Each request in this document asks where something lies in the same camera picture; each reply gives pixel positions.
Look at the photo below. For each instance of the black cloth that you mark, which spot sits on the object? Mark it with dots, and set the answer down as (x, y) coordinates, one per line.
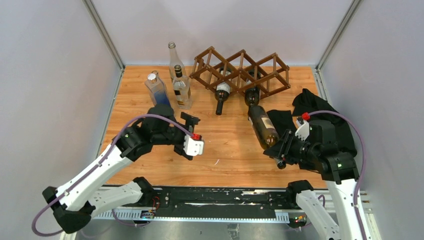
(308, 102)

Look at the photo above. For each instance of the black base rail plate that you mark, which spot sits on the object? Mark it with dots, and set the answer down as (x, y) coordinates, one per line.
(219, 203)

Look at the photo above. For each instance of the clear bottle with dark label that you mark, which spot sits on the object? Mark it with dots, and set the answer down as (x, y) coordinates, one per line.
(174, 60)

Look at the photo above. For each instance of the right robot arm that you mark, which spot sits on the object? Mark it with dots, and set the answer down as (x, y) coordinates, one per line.
(314, 147)

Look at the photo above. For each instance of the clear whisky bottle black label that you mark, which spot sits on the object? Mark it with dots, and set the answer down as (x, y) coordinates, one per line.
(182, 88)

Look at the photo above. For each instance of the blue square bottle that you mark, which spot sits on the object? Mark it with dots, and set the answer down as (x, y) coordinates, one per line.
(157, 89)

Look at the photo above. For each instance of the dark wine bottle white label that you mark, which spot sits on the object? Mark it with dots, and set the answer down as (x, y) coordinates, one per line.
(221, 94)

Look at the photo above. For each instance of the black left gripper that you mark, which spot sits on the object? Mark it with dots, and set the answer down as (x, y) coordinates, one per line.
(187, 129)

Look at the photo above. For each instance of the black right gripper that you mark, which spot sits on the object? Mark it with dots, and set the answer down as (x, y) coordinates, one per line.
(283, 149)

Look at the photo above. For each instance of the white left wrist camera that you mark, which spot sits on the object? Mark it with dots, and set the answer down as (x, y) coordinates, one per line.
(193, 145)

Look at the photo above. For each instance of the brown wooden wine rack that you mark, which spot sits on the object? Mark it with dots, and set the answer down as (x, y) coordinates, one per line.
(270, 74)

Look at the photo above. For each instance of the dark wine bottle silver neck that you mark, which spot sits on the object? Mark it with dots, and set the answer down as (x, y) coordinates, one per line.
(264, 129)

